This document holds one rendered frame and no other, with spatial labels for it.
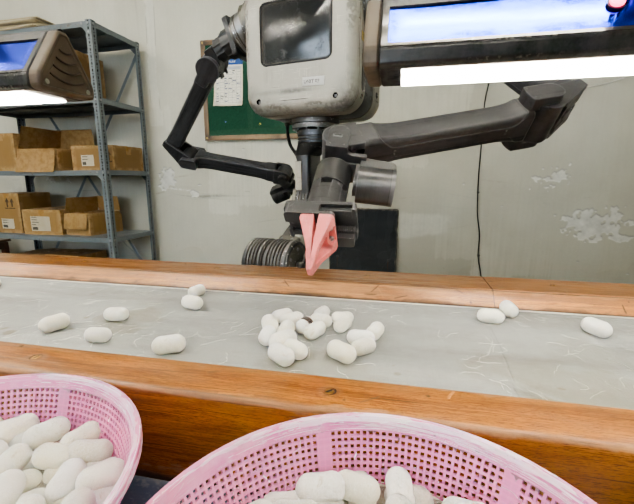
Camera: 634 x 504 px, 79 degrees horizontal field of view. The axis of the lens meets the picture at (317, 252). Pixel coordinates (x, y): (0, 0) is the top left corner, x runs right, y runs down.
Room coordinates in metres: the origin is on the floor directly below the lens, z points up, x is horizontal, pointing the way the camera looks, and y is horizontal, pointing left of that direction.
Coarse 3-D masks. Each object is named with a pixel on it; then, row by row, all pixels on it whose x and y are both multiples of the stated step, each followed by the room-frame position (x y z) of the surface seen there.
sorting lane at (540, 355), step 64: (0, 320) 0.53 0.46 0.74; (128, 320) 0.53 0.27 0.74; (192, 320) 0.53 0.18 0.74; (256, 320) 0.53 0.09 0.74; (384, 320) 0.53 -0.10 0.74; (448, 320) 0.53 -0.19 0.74; (512, 320) 0.53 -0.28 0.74; (576, 320) 0.53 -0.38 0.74; (448, 384) 0.35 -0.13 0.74; (512, 384) 0.35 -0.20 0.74; (576, 384) 0.35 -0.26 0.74
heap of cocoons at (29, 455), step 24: (0, 432) 0.27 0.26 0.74; (24, 432) 0.28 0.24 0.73; (48, 432) 0.28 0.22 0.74; (72, 432) 0.27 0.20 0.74; (96, 432) 0.28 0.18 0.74; (0, 456) 0.24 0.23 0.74; (24, 456) 0.25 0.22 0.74; (48, 456) 0.25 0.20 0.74; (72, 456) 0.25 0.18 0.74; (96, 456) 0.25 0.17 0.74; (0, 480) 0.22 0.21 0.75; (24, 480) 0.23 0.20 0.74; (48, 480) 0.24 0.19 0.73; (72, 480) 0.23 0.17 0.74; (96, 480) 0.23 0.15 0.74
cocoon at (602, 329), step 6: (588, 318) 0.48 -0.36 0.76; (594, 318) 0.48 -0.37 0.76; (582, 324) 0.48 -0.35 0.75; (588, 324) 0.47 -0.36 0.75; (594, 324) 0.47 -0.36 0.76; (600, 324) 0.46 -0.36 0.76; (606, 324) 0.46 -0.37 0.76; (588, 330) 0.47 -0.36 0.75; (594, 330) 0.46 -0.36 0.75; (600, 330) 0.46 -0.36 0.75; (606, 330) 0.46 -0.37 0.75; (612, 330) 0.46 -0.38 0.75; (600, 336) 0.46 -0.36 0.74; (606, 336) 0.46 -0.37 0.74
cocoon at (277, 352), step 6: (276, 342) 0.40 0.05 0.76; (270, 348) 0.40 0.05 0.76; (276, 348) 0.39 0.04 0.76; (282, 348) 0.39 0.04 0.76; (288, 348) 0.39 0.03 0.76; (270, 354) 0.39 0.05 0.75; (276, 354) 0.39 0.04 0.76; (282, 354) 0.38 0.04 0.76; (288, 354) 0.38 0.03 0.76; (294, 354) 0.39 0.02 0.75; (276, 360) 0.38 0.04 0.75; (282, 360) 0.38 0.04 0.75; (288, 360) 0.38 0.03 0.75
